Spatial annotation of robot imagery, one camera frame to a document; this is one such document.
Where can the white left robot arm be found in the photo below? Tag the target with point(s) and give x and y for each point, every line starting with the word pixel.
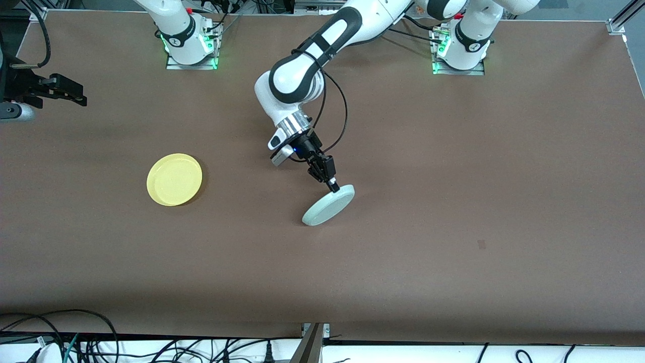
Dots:
pixel 292 75

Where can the grey metal rack device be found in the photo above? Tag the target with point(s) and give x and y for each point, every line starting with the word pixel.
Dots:
pixel 312 7

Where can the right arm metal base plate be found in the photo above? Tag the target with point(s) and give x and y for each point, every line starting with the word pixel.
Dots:
pixel 174 65

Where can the yellow plate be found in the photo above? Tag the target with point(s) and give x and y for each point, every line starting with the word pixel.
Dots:
pixel 174 179

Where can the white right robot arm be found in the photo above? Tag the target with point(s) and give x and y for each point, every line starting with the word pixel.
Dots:
pixel 176 30

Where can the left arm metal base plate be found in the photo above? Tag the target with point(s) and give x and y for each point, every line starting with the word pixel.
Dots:
pixel 478 71

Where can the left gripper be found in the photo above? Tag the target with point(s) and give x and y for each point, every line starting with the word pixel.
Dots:
pixel 308 145

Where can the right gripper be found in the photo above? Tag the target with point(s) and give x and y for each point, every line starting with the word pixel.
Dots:
pixel 21 83

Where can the metal corner bracket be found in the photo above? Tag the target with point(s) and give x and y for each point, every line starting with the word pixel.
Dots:
pixel 38 13
pixel 617 26

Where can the pale green plate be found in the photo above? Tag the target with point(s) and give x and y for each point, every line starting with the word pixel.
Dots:
pixel 327 206

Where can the aluminium profile beam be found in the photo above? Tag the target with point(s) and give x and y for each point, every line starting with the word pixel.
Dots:
pixel 308 348

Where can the small metal bracket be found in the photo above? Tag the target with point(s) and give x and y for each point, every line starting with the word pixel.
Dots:
pixel 326 328

